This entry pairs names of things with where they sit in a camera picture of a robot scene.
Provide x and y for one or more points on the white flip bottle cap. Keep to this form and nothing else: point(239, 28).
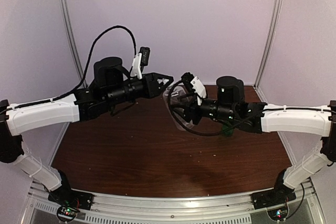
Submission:
point(163, 81)

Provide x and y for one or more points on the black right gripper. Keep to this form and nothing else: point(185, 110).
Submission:
point(191, 108)

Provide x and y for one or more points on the aluminium corner post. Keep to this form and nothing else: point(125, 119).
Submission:
point(276, 10)

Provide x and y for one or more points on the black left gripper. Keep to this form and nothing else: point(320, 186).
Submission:
point(152, 89)

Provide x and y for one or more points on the green plastic bottle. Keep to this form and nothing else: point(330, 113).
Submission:
point(227, 131)

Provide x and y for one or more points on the clear plastic bottle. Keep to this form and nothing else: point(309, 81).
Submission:
point(175, 101)

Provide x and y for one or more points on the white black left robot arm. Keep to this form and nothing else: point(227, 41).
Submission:
point(112, 85)

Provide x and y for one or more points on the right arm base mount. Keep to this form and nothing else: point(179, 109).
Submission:
point(275, 199)

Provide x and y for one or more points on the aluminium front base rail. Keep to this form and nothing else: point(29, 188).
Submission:
point(232, 208)

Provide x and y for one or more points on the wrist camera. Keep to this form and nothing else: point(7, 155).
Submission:
point(194, 85)
point(140, 61)

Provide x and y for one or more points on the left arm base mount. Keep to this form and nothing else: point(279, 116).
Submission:
point(70, 201)

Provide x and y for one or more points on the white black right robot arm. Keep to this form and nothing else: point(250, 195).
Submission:
point(256, 117)

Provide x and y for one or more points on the left aluminium frame post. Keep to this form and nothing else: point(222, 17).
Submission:
point(70, 37)

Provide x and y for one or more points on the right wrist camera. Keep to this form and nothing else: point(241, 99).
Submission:
point(194, 85)

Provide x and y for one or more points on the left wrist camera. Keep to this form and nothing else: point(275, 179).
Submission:
point(140, 61)

